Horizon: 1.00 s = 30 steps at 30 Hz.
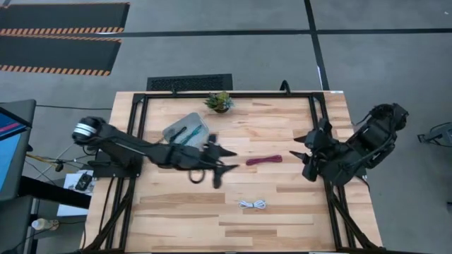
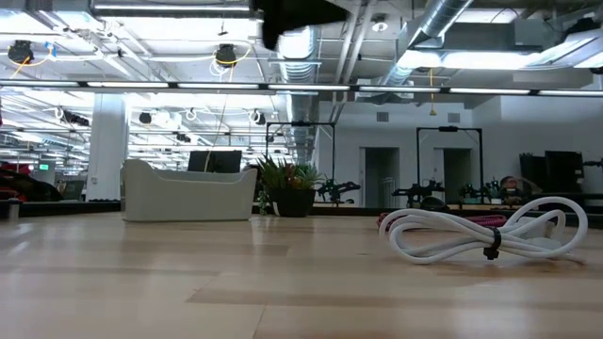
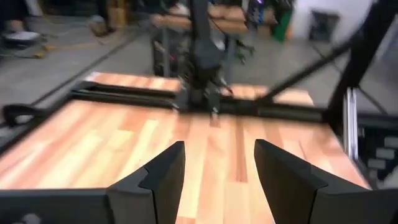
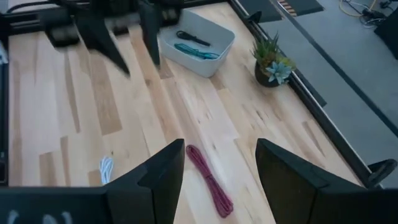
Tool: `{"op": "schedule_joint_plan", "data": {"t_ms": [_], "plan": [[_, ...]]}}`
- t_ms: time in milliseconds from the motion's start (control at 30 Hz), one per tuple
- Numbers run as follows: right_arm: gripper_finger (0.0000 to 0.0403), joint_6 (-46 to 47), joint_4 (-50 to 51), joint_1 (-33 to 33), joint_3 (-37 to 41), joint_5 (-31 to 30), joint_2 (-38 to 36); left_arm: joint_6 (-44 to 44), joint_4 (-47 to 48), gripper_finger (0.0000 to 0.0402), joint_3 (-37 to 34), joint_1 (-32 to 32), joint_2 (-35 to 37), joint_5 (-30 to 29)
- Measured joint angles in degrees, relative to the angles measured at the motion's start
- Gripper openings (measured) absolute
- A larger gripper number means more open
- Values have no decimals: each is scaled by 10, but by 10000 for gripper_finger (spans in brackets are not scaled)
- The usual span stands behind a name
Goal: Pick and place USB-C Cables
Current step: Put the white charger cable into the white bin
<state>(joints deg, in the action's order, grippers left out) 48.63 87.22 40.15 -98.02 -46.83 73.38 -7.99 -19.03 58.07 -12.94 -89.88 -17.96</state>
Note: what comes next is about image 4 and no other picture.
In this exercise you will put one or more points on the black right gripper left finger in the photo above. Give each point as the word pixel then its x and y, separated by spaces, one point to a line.
pixel 152 199

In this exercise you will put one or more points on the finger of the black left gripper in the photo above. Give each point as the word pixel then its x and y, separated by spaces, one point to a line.
pixel 99 40
pixel 150 28

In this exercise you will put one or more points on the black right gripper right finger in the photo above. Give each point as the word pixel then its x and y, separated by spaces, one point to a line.
pixel 289 193

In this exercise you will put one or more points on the translucent grey plastic bin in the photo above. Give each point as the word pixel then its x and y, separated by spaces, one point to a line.
pixel 214 34

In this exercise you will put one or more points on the potted succulent plant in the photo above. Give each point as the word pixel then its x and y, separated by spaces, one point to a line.
pixel 270 62

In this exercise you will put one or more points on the black hazard-striped floor mat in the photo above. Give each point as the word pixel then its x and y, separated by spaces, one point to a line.
pixel 304 6

